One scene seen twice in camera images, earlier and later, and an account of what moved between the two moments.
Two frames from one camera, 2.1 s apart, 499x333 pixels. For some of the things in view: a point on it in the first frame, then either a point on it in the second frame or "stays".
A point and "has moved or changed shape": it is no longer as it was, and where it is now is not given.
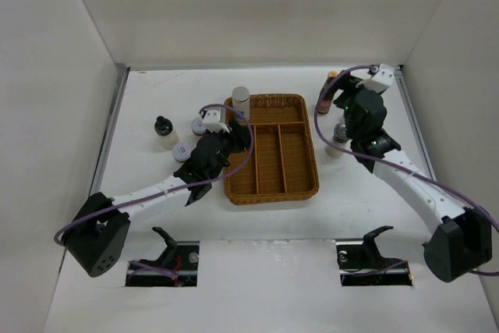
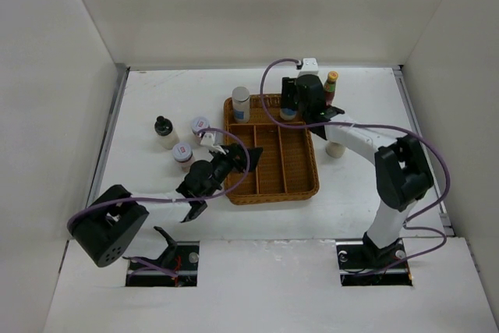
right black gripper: x=346 y=82 to x=289 y=87
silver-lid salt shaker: x=241 y=101 stays
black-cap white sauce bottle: x=164 y=129 stays
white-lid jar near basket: x=197 y=126 stays
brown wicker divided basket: x=284 y=164 stays
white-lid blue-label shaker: x=340 y=117 has moved or changed shape
